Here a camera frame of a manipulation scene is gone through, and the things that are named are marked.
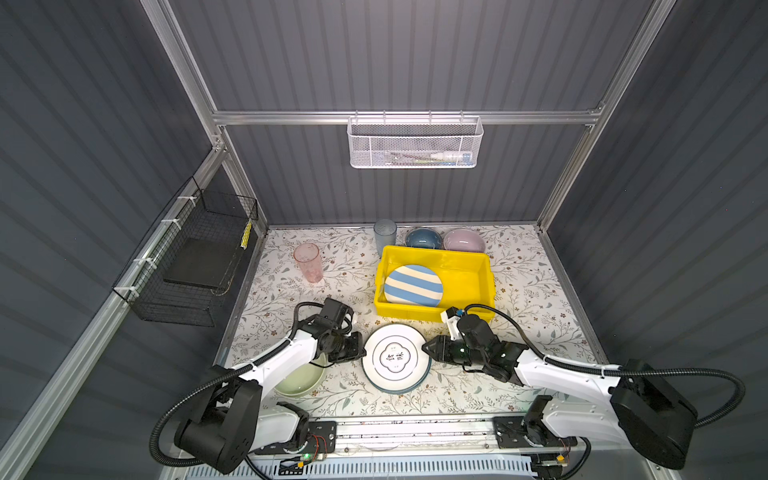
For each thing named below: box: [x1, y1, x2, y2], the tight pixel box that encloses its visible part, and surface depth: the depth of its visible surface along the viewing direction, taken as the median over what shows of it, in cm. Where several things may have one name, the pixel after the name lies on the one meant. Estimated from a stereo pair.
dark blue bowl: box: [405, 228, 443, 249], surface depth 113 cm
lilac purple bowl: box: [443, 228, 486, 252], surface depth 113 cm
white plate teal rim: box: [361, 323, 432, 395], surface depth 86 cm
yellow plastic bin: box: [374, 245, 496, 322], surface depth 103 cm
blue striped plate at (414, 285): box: [384, 264, 444, 307], surface depth 104 cm
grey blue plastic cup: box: [374, 218, 397, 257], surface depth 107 cm
